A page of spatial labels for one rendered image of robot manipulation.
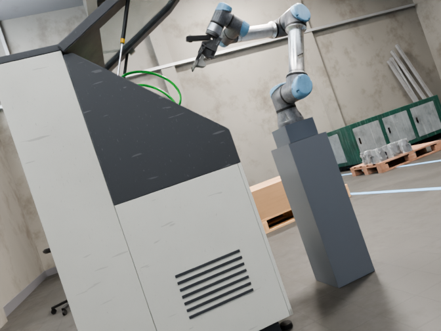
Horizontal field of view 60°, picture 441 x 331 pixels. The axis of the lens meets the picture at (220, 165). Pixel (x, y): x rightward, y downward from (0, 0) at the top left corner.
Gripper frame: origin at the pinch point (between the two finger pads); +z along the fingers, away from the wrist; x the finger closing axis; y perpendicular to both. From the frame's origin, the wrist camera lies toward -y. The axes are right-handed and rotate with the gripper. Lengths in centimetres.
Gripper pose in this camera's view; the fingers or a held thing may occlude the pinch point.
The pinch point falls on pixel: (191, 68)
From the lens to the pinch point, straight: 199.6
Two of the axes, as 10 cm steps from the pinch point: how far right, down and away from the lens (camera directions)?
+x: -1.2, -1.7, 9.8
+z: -4.3, 9.0, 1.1
